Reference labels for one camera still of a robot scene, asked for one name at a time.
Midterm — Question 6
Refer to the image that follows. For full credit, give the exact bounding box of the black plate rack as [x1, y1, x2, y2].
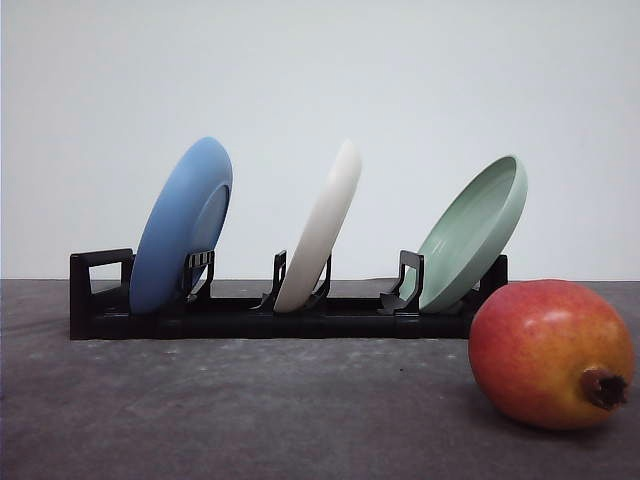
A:
[70, 248, 508, 340]

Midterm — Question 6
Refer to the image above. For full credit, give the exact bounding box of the green plate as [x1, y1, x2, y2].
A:
[402, 156, 529, 311]

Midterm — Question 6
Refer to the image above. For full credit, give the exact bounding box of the white plate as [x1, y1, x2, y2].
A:
[274, 139, 362, 313]

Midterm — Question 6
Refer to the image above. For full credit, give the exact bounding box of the red yellow pomegranate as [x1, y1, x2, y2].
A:
[469, 279, 635, 430]

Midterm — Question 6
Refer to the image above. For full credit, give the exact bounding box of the blue plate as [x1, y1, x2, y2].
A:
[129, 137, 234, 317]

